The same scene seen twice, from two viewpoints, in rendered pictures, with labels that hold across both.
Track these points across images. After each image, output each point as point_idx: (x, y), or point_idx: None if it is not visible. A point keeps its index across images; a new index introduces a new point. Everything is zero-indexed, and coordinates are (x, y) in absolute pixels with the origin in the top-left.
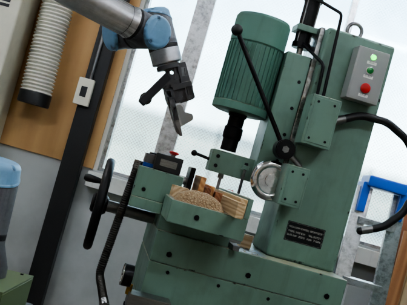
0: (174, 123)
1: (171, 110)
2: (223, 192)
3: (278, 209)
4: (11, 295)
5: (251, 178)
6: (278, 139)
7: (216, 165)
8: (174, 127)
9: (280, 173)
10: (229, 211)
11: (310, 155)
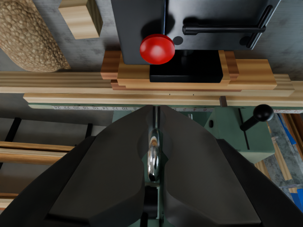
0: (130, 127)
1: (92, 192)
2: (182, 98)
3: (161, 132)
4: None
5: (150, 141)
6: (142, 215)
7: (209, 124)
8: (169, 113)
9: (145, 167)
10: (22, 74)
11: (159, 207)
